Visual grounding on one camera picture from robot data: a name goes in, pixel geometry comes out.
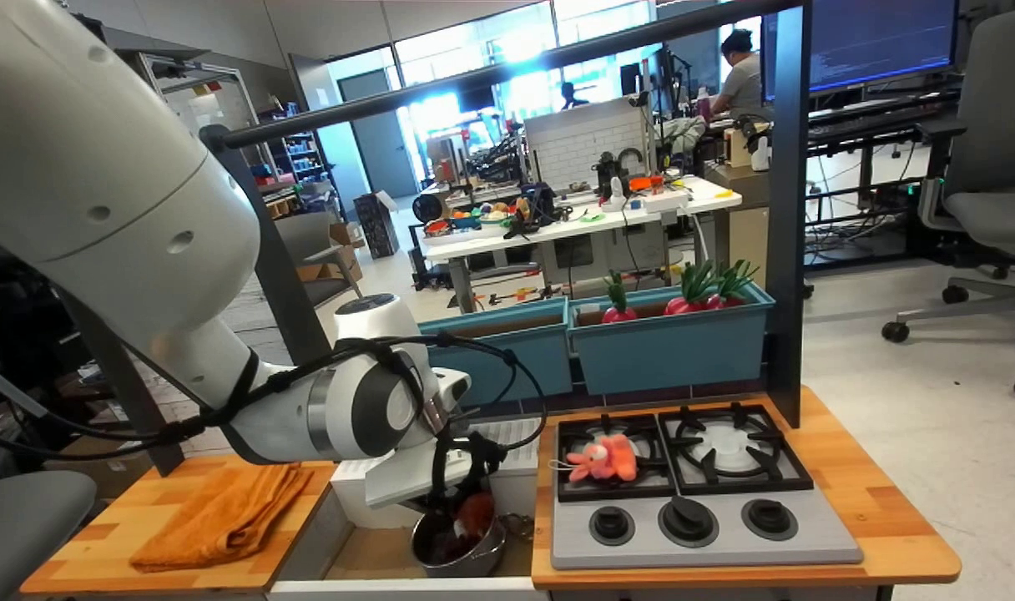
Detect black metal kitchen frame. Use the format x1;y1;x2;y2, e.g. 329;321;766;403
202;0;819;432

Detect black computer desk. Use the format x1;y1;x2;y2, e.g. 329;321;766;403
803;65;967;274

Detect black trash bin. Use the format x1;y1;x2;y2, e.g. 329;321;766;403
350;189;404;261

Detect black slanted frame post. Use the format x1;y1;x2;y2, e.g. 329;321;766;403
66;298;190;479

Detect grey toy gas stove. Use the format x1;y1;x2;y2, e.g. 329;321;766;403
547;399;870;576

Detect white work table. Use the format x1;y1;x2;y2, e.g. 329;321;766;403
421;168;748;318

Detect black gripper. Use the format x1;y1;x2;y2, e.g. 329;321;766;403
425;426;508;510

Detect cardboard box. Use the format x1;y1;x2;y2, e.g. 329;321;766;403
701;159;775;291

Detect grey office chair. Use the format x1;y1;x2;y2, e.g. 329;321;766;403
877;0;1015;403

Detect black stove knob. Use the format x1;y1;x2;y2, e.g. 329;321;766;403
656;495;720;552
587;500;638;549
739;495;803;544

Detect grey padded seat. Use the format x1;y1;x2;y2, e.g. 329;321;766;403
0;466;105;601

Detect red toy vegetable green leaves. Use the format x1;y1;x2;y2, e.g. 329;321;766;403
663;261;718;321
598;272;634;328
713;261;760;311

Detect seated person in background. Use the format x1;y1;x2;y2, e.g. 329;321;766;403
713;26;770;116

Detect white kitchen sink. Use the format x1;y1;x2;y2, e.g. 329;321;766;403
270;419;546;601

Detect pink plush bunny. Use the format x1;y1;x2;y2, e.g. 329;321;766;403
562;432;644;489

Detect teal plastic bin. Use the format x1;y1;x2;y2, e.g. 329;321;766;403
569;278;778;402
419;298;578;409

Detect stainless steel pot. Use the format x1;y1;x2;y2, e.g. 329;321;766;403
409;495;511;579

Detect orange plush toy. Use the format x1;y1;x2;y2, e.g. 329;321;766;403
453;489;500;533

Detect computer monitor blue screen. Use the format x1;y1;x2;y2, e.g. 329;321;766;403
805;0;965;96

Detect orange terry towel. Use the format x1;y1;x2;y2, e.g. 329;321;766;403
128;459;316;579

